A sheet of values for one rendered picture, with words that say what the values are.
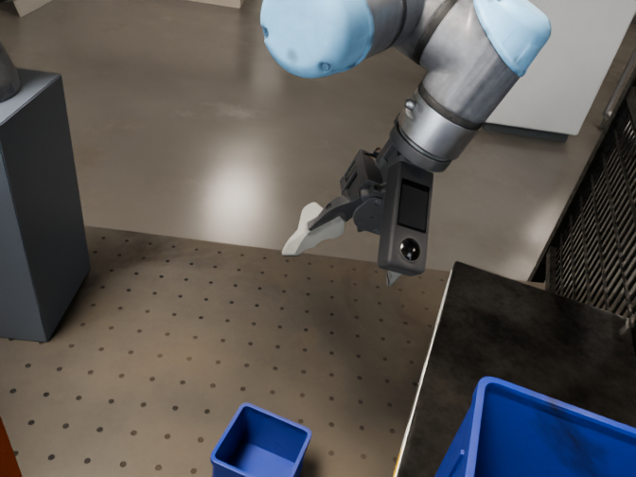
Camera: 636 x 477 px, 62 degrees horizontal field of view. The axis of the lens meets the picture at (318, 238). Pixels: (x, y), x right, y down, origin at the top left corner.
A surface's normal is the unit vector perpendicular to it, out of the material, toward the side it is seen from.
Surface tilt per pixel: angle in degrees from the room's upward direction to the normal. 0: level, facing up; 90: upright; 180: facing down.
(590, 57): 90
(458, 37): 68
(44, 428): 0
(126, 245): 0
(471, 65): 84
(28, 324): 90
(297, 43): 90
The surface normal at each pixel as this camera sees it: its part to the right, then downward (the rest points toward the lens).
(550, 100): -0.03, 0.59
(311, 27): -0.50, 0.46
